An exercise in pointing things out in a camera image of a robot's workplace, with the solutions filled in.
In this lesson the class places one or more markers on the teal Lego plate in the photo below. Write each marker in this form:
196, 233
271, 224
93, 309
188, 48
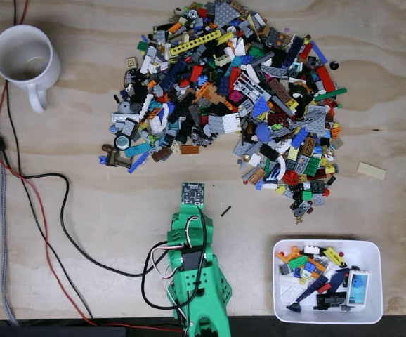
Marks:
135, 150

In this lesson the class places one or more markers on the light grey Lego plate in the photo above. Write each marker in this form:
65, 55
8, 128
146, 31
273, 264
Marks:
124, 118

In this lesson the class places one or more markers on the long blue Lego plate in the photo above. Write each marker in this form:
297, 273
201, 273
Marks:
319, 52

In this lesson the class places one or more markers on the bright green Lego plate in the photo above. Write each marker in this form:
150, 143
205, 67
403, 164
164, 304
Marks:
297, 262

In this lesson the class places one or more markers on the orange Lego plate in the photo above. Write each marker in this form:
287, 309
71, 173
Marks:
189, 149

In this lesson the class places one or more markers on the yellow Lego beam with holes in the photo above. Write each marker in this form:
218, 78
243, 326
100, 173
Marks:
196, 43

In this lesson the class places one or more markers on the small black Lego pin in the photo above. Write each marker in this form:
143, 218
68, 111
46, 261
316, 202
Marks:
225, 211

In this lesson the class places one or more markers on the black Lego chassis piece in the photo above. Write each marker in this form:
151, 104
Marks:
329, 301

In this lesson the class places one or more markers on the gold Lego ball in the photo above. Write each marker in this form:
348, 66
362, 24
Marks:
247, 158

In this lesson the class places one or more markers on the short red Lego brick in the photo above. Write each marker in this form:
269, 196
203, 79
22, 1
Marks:
196, 73

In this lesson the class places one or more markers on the white plastic bin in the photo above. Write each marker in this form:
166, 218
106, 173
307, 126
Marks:
373, 314

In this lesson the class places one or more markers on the large grey wedge plate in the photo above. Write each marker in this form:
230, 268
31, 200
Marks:
315, 117

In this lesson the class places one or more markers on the narrow blue Lego plate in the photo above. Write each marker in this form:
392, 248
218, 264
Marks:
138, 163

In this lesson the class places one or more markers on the brown Lego cart piece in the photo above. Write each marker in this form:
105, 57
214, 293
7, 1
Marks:
118, 158

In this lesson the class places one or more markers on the long green Lego plate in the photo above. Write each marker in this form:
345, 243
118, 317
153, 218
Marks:
331, 94

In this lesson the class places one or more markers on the camera circuit board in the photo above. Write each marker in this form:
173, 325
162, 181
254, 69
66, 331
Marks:
193, 193

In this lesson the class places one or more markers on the white and black Lego brick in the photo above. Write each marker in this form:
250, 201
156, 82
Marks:
311, 250

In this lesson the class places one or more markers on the yellow Lego connector piece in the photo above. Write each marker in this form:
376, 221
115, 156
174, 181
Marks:
333, 255

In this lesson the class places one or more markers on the red round Lego piece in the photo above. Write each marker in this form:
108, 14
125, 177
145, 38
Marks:
291, 177

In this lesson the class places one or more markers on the white printed Lego panel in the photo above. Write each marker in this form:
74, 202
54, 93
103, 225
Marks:
357, 288

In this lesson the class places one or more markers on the white curved Lego arch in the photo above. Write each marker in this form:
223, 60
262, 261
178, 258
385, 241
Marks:
282, 165

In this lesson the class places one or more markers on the white ceramic mug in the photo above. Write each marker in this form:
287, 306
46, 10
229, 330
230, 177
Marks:
53, 66

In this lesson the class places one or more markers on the magenta Lego piece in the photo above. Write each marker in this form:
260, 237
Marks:
236, 98

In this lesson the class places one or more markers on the dark blue Lego wing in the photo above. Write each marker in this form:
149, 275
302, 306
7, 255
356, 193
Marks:
312, 289

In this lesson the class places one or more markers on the blue Lego wedge plate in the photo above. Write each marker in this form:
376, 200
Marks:
260, 108

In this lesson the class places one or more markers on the white square Lego plate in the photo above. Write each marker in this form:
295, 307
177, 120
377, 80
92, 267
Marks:
231, 123

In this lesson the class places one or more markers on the grey Lego lattice window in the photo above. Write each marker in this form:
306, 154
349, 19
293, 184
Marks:
250, 86

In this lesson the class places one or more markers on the black Lego wheel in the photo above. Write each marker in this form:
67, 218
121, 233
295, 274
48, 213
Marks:
122, 142

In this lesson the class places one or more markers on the black round Lego piece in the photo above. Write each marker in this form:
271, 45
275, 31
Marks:
334, 65

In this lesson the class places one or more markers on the dark grey wedge plate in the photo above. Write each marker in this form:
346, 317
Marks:
225, 12

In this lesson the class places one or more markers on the tan Lego tile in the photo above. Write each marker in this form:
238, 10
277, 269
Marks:
371, 171

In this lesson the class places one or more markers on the long red Lego brick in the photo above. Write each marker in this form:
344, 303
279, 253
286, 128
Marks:
326, 79

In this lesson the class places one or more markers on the tan square printed tile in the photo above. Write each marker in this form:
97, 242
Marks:
131, 63

